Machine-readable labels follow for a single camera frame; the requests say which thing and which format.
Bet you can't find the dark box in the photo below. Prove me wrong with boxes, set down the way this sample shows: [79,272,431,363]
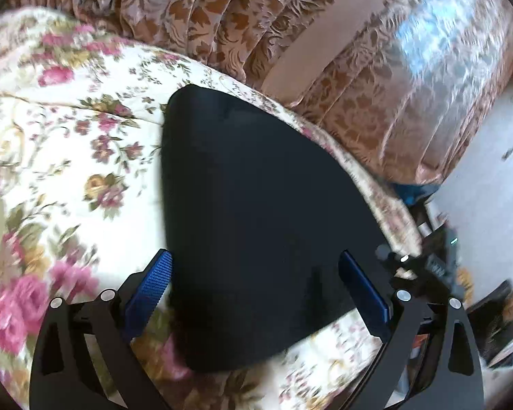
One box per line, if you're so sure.
[468,279,513,369]

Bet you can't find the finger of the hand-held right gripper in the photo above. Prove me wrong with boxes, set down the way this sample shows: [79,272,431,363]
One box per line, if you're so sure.
[375,244,430,293]

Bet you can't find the floral bedsheet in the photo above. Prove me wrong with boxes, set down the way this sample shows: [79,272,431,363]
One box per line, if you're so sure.
[0,9,425,410]

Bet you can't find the blue object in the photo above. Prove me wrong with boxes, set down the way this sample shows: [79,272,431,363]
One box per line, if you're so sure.
[391,180,439,206]

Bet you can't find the black pants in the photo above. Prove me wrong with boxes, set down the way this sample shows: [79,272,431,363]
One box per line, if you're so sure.
[160,84,397,374]

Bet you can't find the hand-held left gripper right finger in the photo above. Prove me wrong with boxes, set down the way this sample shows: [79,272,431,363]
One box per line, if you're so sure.
[339,251,485,410]

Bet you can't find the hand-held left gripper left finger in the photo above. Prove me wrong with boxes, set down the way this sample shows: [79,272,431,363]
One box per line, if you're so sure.
[29,249,174,410]

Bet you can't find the brown floral bed skirt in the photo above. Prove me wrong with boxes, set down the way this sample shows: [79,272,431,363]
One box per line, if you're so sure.
[9,0,513,188]

